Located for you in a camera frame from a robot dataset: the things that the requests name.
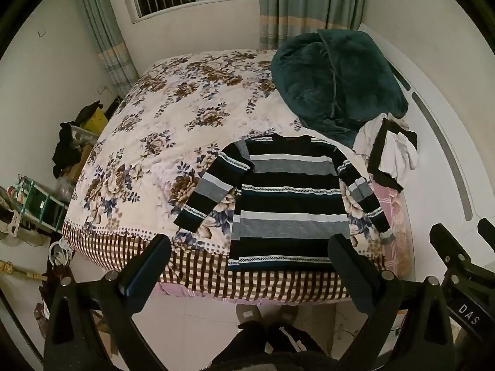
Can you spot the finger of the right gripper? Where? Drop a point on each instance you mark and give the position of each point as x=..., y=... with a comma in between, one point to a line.
x=448, y=248
x=487, y=231

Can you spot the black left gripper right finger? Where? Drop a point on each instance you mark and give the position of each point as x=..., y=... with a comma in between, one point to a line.
x=408, y=325

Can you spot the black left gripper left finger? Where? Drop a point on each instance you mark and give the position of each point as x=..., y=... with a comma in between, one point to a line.
x=73, y=341

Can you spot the striped black grey sweater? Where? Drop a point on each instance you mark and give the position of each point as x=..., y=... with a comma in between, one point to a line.
x=288, y=201

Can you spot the black clothes pile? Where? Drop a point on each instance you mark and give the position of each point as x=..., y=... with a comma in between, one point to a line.
x=66, y=154

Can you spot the white bed headboard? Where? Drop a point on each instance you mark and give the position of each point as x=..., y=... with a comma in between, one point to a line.
x=450, y=185

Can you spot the pink bed sheet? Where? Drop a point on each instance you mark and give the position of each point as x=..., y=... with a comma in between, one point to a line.
x=398, y=254

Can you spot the wooden stick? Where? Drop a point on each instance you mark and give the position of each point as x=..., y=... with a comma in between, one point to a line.
x=8, y=268

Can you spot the white and black garment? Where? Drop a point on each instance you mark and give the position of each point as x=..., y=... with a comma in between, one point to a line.
x=389, y=149

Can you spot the green shelf rack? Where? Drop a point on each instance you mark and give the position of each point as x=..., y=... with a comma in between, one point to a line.
x=38, y=207

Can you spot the grey slippers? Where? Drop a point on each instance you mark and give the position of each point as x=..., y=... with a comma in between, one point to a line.
x=252, y=313

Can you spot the yellow box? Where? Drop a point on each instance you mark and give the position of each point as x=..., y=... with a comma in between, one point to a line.
x=96, y=123

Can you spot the dark green plush blanket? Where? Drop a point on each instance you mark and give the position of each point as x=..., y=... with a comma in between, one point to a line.
x=335, y=81

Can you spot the floral quilt bedspread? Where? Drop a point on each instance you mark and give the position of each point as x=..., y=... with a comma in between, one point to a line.
x=152, y=154

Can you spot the left grey-green curtain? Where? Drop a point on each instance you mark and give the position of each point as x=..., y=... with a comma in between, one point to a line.
x=111, y=47

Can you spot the grey-green curtain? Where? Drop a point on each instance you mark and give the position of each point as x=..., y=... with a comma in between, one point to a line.
x=283, y=19
x=111, y=47

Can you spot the right grey-green curtain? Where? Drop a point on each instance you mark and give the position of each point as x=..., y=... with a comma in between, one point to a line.
x=283, y=19

